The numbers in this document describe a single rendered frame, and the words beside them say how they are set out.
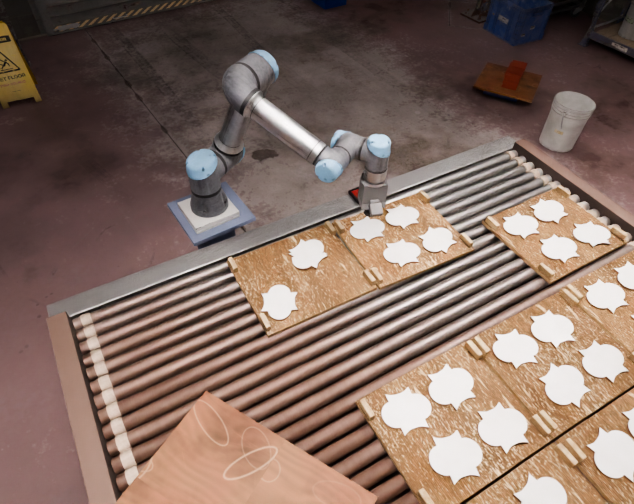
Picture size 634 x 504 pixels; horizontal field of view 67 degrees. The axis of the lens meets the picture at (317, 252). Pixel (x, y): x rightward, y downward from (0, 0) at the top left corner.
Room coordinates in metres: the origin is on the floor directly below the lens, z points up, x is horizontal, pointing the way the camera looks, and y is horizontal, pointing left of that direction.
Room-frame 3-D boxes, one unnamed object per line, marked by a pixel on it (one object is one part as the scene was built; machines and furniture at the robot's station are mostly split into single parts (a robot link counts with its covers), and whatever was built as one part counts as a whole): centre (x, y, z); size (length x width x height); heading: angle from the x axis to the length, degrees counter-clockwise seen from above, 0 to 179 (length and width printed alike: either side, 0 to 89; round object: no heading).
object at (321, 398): (0.83, -0.37, 0.90); 1.95 x 0.05 x 0.05; 121
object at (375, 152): (1.28, -0.18, 1.29); 0.09 x 0.08 x 0.11; 64
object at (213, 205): (1.43, 0.44, 0.95); 0.15 x 0.15 x 0.10
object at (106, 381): (1.13, -0.19, 0.90); 1.95 x 0.05 x 0.05; 121
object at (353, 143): (1.31, -0.09, 1.29); 0.11 x 0.11 x 0.08; 64
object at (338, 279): (1.06, 0.05, 0.93); 0.41 x 0.35 x 0.02; 120
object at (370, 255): (1.26, -0.32, 0.93); 0.41 x 0.35 x 0.02; 118
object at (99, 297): (1.40, -0.03, 0.89); 2.08 x 0.09 x 0.06; 121
